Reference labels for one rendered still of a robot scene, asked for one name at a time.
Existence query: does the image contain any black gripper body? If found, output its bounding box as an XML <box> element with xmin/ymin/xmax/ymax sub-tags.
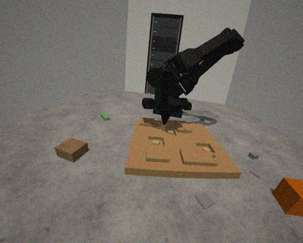
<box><xmin>142</xmin><ymin>86</ymin><xmax>192</xmax><ymax>110</ymax></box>

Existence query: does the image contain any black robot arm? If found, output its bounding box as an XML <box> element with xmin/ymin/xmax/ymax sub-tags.
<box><xmin>147</xmin><ymin>28</ymin><xmax>245</xmax><ymax>112</ymax></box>

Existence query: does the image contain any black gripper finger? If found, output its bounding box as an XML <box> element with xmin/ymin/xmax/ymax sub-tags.
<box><xmin>156</xmin><ymin>106</ymin><xmax>167</xmax><ymax>124</ymax></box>
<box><xmin>165</xmin><ymin>111</ymin><xmax>174</xmax><ymax>124</ymax></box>

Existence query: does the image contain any orange cube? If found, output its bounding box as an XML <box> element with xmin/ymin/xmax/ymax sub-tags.
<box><xmin>272</xmin><ymin>178</ymin><xmax>303</xmax><ymax>217</ymax></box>

